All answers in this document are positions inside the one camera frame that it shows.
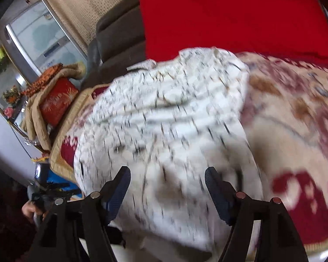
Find white marble-patterned garment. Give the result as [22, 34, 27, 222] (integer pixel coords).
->
[70, 47, 263, 257]

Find blue bag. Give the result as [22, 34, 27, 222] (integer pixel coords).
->
[34, 163, 82, 200]

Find floral red beige blanket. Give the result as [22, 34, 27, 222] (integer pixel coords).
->
[51, 52, 328, 253]

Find orange patterned cloth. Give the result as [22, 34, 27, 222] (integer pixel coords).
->
[21, 63, 63, 98]

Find window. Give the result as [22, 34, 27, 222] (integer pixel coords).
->
[0, 0, 87, 83]

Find left hand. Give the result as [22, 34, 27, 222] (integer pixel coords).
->
[22, 200, 47, 223]

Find red gift box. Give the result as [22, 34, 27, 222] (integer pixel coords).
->
[40, 78, 79, 127]

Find dark leather headboard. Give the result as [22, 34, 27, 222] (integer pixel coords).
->
[82, 0, 146, 89]

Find beige quilted cloth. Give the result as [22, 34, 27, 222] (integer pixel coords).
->
[21, 62, 86, 151]

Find red pillow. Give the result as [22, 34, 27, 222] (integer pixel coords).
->
[139, 0, 328, 62]

